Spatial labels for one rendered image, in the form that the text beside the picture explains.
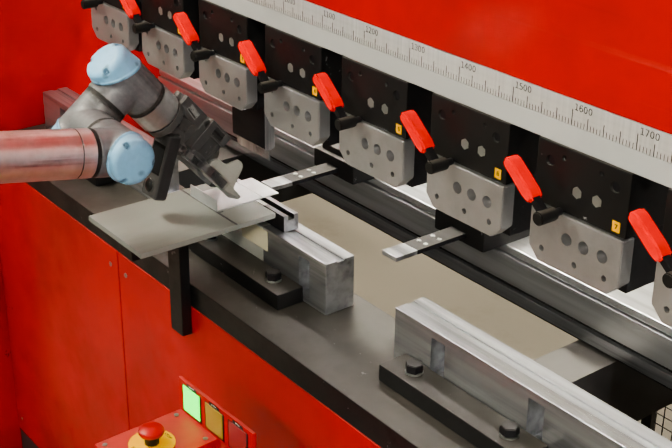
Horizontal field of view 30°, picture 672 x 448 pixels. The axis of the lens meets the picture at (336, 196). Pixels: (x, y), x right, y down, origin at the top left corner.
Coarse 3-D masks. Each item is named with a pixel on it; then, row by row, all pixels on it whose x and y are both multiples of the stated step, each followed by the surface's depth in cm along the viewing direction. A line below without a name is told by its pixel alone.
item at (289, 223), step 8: (264, 200) 222; (272, 200) 220; (272, 208) 217; (280, 208) 218; (288, 208) 217; (280, 216) 215; (288, 216) 216; (296, 216) 215; (272, 224) 217; (280, 224) 215; (288, 224) 215; (296, 224) 216
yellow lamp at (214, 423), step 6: (210, 408) 191; (210, 414) 191; (216, 414) 190; (210, 420) 192; (216, 420) 190; (210, 426) 192; (216, 426) 191; (222, 426) 190; (216, 432) 191; (222, 432) 190; (222, 438) 190
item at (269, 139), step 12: (252, 108) 214; (240, 120) 218; (252, 120) 215; (264, 120) 212; (240, 132) 219; (252, 132) 216; (264, 132) 213; (240, 144) 222; (252, 144) 219; (264, 144) 214; (264, 156) 217
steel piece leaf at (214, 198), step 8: (240, 184) 226; (192, 192) 221; (200, 192) 218; (208, 192) 222; (216, 192) 222; (240, 192) 222; (248, 192) 222; (200, 200) 219; (208, 200) 217; (216, 200) 214; (224, 200) 219; (232, 200) 219; (240, 200) 219; (248, 200) 219; (216, 208) 215; (224, 208) 216
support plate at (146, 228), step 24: (96, 216) 213; (120, 216) 213; (144, 216) 213; (168, 216) 213; (192, 216) 213; (216, 216) 214; (240, 216) 214; (264, 216) 214; (120, 240) 205; (144, 240) 205; (168, 240) 205; (192, 240) 206
